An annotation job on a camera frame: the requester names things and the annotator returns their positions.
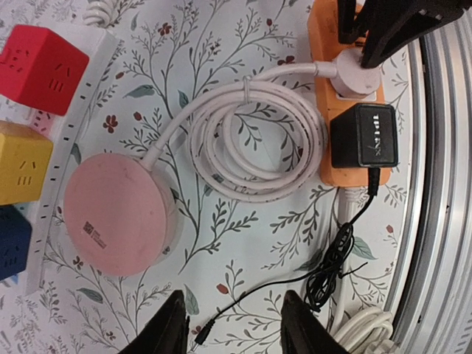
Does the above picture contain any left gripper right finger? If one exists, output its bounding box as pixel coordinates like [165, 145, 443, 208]
[280, 290, 345, 354]

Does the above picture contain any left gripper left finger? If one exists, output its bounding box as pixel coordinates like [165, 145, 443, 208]
[119, 290, 190, 354]

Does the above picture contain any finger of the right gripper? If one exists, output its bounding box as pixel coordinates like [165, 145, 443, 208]
[337, 0, 357, 44]
[361, 0, 464, 69]

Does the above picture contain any orange USB power strip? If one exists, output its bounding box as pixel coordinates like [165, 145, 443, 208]
[308, 0, 385, 188]

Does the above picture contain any white cable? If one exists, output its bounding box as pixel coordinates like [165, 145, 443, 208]
[330, 186, 401, 354]

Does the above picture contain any thin black adapter cable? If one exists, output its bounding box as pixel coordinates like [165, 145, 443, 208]
[194, 167, 383, 346]

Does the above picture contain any black power adapter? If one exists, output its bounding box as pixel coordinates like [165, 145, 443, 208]
[330, 103, 398, 168]

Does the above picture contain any pink round power socket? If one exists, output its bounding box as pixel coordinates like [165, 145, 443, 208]
[63, 153, 178, 277]

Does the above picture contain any blue cube socket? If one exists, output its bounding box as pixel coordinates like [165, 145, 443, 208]
[0, 205, 32, 280]

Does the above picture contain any white multicolour power strip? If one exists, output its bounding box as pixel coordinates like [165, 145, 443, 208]
[19, 24, 119, 295]

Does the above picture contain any yellow cube socket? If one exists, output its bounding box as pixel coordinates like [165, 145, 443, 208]
[1, 121, 53, 206]

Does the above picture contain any red cube socket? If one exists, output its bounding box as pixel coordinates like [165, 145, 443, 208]
[1, 24, 89, 116]

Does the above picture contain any floral table cloth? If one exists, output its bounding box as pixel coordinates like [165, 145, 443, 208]
[1, 1, 412, 353]

